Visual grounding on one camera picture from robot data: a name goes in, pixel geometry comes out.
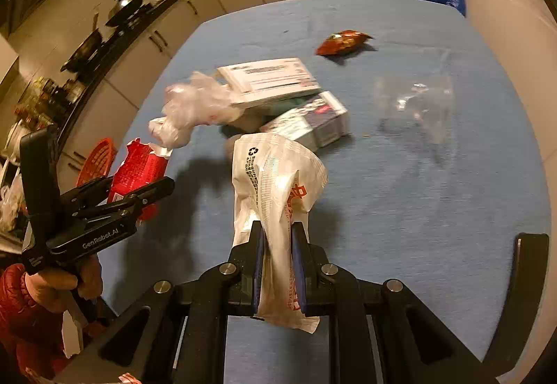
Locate steel wok with lid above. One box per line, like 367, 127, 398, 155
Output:
104, 0, 172, 27

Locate teal white blister pack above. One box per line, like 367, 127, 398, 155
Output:
220, 95, 314, 141

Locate small red foil wrapper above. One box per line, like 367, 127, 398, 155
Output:
315, 30, 375, 58

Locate white plastic wrapper red print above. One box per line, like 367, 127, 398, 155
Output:
230, 133, 328, 333

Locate person's left hand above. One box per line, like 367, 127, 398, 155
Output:
25, 256, 104, 315

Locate blue tablecloth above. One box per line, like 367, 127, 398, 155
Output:
93, 0, 549, 384

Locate white carton box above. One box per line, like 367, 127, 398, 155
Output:
216, 58, 322, 109

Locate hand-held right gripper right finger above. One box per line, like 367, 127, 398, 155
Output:
291, 221, 501, 384

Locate dark frying wok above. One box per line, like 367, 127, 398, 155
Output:
60, 12, 106, 72

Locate person's left forearm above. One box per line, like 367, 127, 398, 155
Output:
0, 263, 66, 382

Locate white kitchen cabinets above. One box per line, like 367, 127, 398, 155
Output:
56, 0, 410, 189

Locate row of condiment bottles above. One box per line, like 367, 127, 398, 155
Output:
15, 75, 85, 128

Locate white box dark print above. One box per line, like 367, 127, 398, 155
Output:
261, 90, 351, 154

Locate red snack packet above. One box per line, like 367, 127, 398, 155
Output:
107, 138, 172, 222

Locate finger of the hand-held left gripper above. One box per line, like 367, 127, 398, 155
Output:
60, 176, 114, 214
73, 176, 176, 222

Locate black kitchen countertop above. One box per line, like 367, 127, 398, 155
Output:
54, 0, 407, 145

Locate clear plastic bag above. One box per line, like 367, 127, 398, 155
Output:
148, 71, 244, 149

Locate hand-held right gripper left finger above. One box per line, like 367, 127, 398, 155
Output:
54, 221, 266, 384

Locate clear plastic packaging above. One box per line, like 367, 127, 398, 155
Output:
374, 73, 455, 145

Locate red plastic mesh basket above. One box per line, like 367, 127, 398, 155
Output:
76, 138, 117, 189

